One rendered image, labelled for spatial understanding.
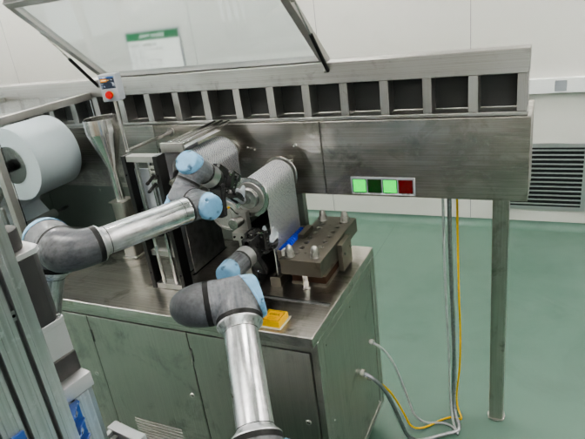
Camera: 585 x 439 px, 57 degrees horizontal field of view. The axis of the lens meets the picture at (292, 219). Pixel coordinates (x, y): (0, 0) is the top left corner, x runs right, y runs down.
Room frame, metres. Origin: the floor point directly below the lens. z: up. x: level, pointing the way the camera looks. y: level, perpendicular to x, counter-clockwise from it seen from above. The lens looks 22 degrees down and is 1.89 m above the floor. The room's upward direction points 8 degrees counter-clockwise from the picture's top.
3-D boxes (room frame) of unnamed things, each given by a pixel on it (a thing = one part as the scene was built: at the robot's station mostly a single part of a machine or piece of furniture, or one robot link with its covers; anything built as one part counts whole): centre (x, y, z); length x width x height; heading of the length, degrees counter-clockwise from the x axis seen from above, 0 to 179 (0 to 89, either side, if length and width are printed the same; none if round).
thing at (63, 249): (1.34, 0.41, 1.38); 0.49 x 0.11 x 0.12; 128
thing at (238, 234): (1.81, 0.19, 1.05); 0.06 x 0.05 x 0.31; 153
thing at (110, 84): (2.11, 0.61, 1.66); 0.07 x 0.07 x 0.10; 79
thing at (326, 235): (1.89, -0.10, 1.00); 0.40 x 0.16 x 0.06; 153
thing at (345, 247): (1.86, -0.18, 0.97); 0.10 x 0.03 x 0.11; 153
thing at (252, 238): (1.70, 0.14, 1.12); 0.12 x 0.08 x 0.09; 153
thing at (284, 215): (1.91, 0.03, 1.11); 0.23 x 0.01 x 0.18; 153
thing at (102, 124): (2.25, 0.73, 1.50); 0.14 x 0.14 x 0.06
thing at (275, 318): (1.55, 0.10, 0.91); 0.07 x 0.07 x 0.02; 63
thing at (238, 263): (1.56, 0.21, 1.11); 0.11 x 0.08 x 0.09; 153
